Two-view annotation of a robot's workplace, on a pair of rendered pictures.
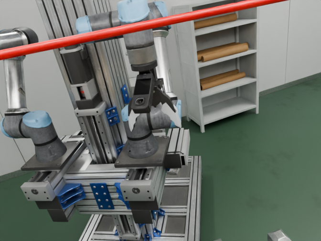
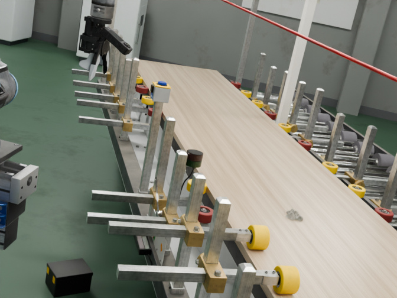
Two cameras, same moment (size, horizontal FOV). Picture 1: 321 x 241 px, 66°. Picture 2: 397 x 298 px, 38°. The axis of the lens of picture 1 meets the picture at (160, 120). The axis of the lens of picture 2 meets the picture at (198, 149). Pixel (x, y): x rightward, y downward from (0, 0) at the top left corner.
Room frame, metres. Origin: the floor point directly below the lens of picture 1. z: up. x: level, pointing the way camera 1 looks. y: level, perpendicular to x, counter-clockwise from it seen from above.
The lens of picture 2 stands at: (0.51, 1.98, 1.79)
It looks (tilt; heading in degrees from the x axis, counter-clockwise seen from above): 18 degrees down; 263
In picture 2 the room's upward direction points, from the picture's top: 11 degrees clockwise
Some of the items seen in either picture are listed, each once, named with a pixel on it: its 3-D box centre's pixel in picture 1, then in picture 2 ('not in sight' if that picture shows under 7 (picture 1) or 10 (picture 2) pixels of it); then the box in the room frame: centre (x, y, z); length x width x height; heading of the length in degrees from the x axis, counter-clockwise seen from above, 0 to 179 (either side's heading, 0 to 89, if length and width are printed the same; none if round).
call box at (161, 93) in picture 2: not in sight; (160, 93); (0.40, -0.47, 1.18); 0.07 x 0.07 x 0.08; 10
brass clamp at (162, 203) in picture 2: not in sight; (157, 197); (0.35, -0.19, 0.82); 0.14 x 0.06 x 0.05; 100
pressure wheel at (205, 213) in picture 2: not in sight; (201, 223); (0.20, 0.05, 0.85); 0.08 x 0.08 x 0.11
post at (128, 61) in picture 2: not in sight; (122, 97); (0.58, -1.44, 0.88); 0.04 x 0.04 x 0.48; 10
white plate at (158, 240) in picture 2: not in sight; (157, 236); (0.34, 0.01, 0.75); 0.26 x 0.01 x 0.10; 100
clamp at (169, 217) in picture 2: not in sight; (171, 220); (0.30, 0.06, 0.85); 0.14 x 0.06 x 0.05; 100
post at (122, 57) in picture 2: not in sight; (118, 86); (0.62, -1.69, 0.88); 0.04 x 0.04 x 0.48; 10
